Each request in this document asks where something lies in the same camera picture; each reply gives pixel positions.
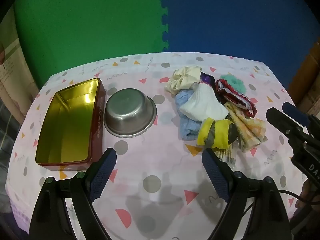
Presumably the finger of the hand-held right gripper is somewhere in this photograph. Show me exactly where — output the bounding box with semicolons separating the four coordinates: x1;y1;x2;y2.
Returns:
282;102;320;136
266;107;305;141

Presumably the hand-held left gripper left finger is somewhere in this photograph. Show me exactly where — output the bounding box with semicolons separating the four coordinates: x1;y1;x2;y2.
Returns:
29;147;117;240

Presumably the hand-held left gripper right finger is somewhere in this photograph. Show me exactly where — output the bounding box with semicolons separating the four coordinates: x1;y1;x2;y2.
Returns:
201;149;293;240

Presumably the clear plastic packet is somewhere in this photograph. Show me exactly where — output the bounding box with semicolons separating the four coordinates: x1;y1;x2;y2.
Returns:
212;142;239;167

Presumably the yellow patterned cloth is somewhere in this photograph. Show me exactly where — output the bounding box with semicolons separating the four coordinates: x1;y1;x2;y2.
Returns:
224;102;268;153

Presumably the yellow grey sock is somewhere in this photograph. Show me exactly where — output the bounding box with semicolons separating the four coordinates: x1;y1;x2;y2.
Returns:
197;117;237;149

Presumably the red patterned cloth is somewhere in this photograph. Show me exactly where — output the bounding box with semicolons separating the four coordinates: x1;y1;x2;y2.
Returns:
215;79;258;118

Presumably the light blue fluffy sock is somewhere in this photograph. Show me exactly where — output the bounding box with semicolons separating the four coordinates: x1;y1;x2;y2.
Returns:
174;91;204;141

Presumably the red tin box gold inside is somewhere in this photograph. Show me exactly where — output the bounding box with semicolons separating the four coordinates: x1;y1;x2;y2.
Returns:
35;77;107;172

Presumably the teal fluffy scrunchie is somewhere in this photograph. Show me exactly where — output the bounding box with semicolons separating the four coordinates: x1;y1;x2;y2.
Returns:
220;74;248;93

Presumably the stainless steel bowl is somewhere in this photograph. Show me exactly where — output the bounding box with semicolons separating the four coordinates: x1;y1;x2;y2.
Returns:
104;88;157;138

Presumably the white sock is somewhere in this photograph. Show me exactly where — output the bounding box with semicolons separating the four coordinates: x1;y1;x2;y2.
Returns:
179;82;229;120

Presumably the purple black snack packet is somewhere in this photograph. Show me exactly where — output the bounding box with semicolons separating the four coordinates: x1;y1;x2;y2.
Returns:
200;72;217;85

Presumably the cream fabric scrunchie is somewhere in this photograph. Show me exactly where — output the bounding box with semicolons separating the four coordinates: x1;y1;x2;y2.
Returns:
165;66;202;96

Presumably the brown foam mat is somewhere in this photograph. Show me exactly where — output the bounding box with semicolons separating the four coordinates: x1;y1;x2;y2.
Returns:
287;39;320;115

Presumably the pink printed tablecloth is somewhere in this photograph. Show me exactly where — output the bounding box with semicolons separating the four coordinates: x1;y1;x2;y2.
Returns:
5;52;308;240

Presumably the dark plaid cloth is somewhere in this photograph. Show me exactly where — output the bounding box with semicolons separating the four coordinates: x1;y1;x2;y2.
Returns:
0;100;24;170

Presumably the blue foam mat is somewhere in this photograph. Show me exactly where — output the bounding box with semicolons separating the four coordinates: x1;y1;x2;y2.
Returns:
160;0;320;103

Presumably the green foam mat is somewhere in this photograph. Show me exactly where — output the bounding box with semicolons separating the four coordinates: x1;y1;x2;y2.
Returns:
14;0;169;90

